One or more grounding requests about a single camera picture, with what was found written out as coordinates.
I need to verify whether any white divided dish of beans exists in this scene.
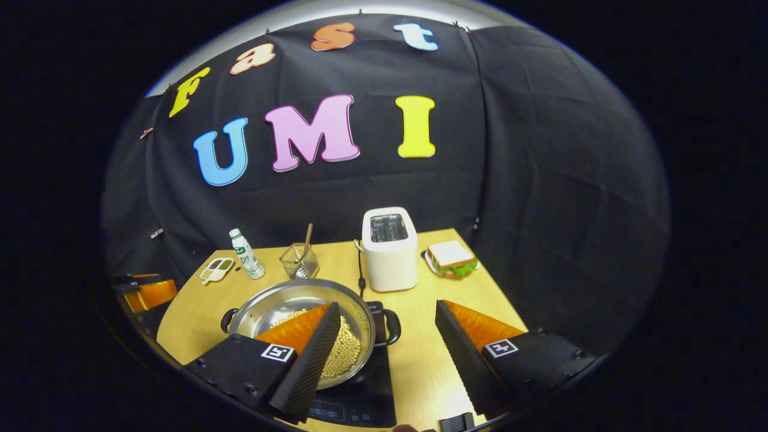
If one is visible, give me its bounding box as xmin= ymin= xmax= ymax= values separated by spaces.
xmin=199 ymin=257 xmax=235 ymax=284

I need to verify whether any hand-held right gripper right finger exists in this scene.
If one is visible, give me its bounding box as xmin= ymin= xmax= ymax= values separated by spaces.
xmin=434 ymin=299 xmax=601 ymax=421

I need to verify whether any black induction cooktop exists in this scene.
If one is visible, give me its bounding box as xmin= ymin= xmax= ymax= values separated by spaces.
xmin=303 ymin=300 xmax=398 ymax=428

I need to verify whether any black toaster power cable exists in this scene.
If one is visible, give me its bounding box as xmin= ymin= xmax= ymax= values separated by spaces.
xmin=354 ymin=240 xmax=368 ymax=299

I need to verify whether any pile of yellow soybeans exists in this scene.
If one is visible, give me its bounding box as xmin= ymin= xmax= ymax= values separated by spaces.
xmin=273 ymin=309 xmax=362 ymax=379

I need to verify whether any white toaster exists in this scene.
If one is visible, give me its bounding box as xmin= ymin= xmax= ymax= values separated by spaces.
xmin=360 ymin=207 xmax=419 ymax=293

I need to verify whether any white drink bottle green label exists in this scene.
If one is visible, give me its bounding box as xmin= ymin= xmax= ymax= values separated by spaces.
xmin=229 ymin=228 xmax=266 ymax=280

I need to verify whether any sandwich with lettuce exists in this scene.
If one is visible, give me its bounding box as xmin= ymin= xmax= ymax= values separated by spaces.
xmin=424 ymin=241 xmax=479 ymax=277

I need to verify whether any steel wire utensil holder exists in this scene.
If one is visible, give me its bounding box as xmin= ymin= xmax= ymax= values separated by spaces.
xmin=279 ymin=242 xmax=320 ymax=280

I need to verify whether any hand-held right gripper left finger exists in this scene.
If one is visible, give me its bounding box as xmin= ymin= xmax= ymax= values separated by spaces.
xmin=183 ymin=302 xmax=341 ymax=424

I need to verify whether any wooden handled spoon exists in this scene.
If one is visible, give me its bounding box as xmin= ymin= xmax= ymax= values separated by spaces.
xmin=294 ymin=223 xmax=314 ymax=280

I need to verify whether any steel pot with black handles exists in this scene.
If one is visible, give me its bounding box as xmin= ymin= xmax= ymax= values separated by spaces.
xmin=220 ymin=278 xmax=402 ymax=391

